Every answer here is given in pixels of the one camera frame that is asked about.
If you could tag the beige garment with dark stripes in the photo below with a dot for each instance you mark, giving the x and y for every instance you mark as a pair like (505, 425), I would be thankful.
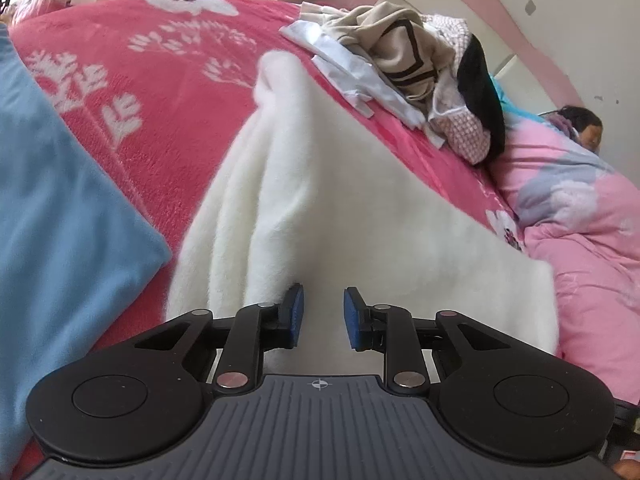
(390, 45)

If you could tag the pink and white headboard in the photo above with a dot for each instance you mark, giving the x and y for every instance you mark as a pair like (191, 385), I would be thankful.
(450, 5)

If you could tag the pink floral quilt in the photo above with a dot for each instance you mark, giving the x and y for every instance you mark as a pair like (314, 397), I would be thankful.
(575, 240)

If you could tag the pink floral blanket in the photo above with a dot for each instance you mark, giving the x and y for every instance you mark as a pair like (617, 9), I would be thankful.
(150, 110)

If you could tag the white fluffy sweater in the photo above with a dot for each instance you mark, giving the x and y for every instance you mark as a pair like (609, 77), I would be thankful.
(325, 200)

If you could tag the light blue folded garment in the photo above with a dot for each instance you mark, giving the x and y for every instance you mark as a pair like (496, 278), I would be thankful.
(65, 235)

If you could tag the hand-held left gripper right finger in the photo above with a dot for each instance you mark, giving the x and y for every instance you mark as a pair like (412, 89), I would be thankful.
(352, 322)

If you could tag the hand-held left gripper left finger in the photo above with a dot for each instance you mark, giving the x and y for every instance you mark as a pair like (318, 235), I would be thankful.
(296, 315)

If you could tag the white shirt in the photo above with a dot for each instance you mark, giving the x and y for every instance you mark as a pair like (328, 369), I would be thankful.
(350, 65)

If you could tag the turquoise pillow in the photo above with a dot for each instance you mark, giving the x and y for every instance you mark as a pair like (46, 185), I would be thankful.
(505, 97)

